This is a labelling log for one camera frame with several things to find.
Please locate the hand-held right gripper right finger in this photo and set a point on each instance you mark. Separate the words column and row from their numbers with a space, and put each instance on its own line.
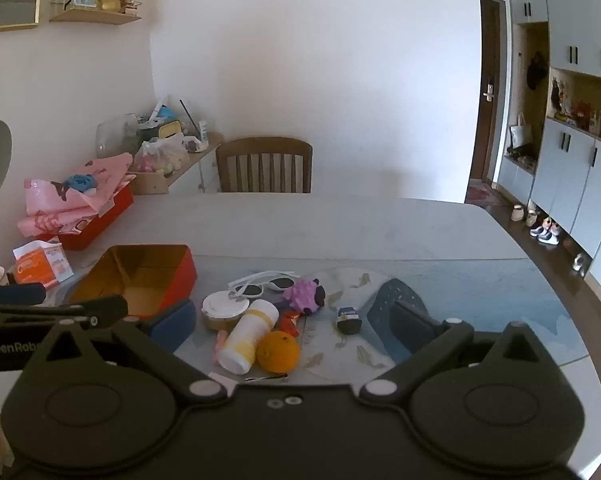
column 413, row 327

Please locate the brown door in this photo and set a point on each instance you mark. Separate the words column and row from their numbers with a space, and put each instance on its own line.
column 490, row 85

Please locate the pink tube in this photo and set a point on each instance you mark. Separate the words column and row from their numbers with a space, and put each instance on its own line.
column 221, row 342

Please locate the white shoe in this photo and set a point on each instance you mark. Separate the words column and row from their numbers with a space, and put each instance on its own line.
column 579, row 262

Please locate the orange tissue packet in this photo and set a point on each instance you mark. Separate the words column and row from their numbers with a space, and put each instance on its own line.
column 40, row 262

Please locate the wooden chair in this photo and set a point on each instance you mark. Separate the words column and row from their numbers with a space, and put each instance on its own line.
column 264, row 162

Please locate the grey wall cabinets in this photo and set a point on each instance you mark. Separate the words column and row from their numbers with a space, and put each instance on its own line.
column 575, row 150

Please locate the red tin box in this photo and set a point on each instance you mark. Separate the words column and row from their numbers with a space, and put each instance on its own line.
column 130, row 275

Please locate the green yellow box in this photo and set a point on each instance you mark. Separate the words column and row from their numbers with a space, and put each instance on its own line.
column 163, row 130

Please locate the wooden wall shelf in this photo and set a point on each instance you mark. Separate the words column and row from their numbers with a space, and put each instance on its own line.
column 95, row 16

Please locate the door mat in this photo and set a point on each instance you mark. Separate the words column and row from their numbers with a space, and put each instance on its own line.
column 482, row 195

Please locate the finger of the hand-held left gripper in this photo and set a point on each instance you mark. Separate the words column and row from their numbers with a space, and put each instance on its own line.
column 15, row 294
column 95, row 309

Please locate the metal hair pin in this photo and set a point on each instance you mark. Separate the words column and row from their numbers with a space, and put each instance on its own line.
column 265, row 377

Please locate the blue plastic toy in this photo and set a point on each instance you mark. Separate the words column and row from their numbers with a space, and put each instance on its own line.
column 82, row 182

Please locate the white sunglasses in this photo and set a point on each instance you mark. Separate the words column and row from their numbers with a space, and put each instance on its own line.
column 263, row 285

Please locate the small red toy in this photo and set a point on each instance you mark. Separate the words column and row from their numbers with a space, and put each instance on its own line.
column 290, row 322

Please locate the white tote bag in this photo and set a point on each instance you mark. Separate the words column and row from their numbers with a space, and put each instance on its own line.
column 520, row 135

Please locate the white tube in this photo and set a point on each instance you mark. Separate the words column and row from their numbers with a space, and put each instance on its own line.
column 203, row 131

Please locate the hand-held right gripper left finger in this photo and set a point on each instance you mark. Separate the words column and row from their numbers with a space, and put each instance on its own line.
column 173, row 322

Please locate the red cardboard box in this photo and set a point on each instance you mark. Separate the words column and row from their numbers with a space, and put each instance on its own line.
column 100, row 215

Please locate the white round jar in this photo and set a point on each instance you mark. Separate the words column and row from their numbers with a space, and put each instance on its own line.
column 223, row 307

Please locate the clear plastic container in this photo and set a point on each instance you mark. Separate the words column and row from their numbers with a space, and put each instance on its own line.
column 115, row 132

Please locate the pair of sneakers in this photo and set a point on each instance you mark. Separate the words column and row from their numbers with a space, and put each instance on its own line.
column 546, row 232

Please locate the small dark blue bottle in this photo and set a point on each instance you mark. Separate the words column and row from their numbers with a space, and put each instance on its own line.
column 349, row 320

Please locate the purple spiky toy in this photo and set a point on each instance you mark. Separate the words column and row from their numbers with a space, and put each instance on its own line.
column 304, row 297

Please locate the orange fruit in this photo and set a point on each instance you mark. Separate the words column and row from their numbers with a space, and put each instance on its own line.
column 278, row 351

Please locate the beige shoes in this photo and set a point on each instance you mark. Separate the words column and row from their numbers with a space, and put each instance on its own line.
column 523, row 214

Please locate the wooden side cabinet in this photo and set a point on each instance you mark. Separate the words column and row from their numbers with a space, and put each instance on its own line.
column 180, row 175

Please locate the pink plastic bags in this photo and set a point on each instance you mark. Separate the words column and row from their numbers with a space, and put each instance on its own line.
column 55, row 205

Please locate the white plastic bag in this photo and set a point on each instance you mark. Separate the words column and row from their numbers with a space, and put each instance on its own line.
column 163, row 155

